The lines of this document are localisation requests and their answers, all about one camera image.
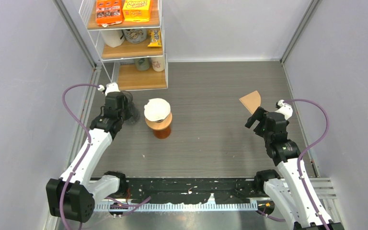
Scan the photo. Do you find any white paper coffee filter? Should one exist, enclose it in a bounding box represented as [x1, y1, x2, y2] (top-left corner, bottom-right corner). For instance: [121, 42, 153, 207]
[144, 98, 171, 122]

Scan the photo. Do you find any round wooden dripper stand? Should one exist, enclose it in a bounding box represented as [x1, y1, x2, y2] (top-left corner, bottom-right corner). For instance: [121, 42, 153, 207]
[145, 113, 173, 130]

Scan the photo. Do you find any amber glass jar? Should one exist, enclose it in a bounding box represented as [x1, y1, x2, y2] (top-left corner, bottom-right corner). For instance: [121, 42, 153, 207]
[153, 126, 171, 139]

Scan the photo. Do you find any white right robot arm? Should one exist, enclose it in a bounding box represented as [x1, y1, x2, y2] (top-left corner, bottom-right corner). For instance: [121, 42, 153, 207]
[245, 104, 344, 230]

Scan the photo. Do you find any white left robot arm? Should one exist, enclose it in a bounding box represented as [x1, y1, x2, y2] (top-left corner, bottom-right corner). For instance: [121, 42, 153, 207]
[46, 92, 132, 223]

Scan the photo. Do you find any brown paper filter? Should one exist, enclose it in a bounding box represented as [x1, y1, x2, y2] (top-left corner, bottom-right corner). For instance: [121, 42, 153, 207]
[239, 91, 261, 114]

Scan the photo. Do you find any white patterned cup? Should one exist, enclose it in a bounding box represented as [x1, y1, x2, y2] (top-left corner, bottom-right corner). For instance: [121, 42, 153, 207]
[150, 56, 165, 72]

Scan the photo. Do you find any printed white mug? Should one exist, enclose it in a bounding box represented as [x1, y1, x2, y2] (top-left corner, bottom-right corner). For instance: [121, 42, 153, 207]
[123, 29, 148, 44]

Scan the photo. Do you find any yellow candy bag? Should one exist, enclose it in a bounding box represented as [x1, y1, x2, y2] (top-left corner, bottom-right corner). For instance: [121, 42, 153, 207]
[148, 29, 162, 48]

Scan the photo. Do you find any orange snack box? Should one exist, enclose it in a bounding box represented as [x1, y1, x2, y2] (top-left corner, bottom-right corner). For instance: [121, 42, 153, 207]
[95, 0, 124, 27]

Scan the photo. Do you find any yellow snack box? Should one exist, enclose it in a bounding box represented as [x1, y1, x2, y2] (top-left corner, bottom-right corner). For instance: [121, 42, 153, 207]
[122, 0, 153, 22]

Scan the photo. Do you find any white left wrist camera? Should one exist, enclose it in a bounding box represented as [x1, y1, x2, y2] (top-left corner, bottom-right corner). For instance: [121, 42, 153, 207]
[97, 82, 120, 96]

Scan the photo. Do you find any white wire wooden shelf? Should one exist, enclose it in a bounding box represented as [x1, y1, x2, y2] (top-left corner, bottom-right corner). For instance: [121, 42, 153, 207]
[79, 0, 168, 91]

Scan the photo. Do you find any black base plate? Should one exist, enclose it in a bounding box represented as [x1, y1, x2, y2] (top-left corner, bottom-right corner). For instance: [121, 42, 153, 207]
[109, 177, 269, 205]

